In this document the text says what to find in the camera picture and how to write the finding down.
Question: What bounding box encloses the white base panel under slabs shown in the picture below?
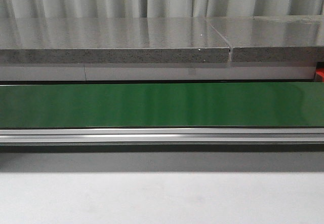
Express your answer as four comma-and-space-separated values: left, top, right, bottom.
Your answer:
1, 62, 316, 82

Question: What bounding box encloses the green conveyor belt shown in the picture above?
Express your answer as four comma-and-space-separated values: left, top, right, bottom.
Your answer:
1, 82, 323, 128

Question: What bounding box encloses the grey stone slab right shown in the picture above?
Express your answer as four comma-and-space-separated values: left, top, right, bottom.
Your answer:
207, 15, 323, 64

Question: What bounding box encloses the grey stone slab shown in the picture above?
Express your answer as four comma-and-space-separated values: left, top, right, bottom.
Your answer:
207, 15, 323, 64
1, 18, 229, 64

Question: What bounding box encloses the grey stone slab left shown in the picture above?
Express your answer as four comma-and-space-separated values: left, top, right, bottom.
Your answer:
1, 18, 229, 64

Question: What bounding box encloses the red object at right edge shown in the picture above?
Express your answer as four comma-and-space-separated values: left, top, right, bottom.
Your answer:
314, 68, 324, 82

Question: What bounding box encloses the aluminium conveyor side rail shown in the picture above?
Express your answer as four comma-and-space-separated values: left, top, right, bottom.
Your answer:
1, 127, 323, 146

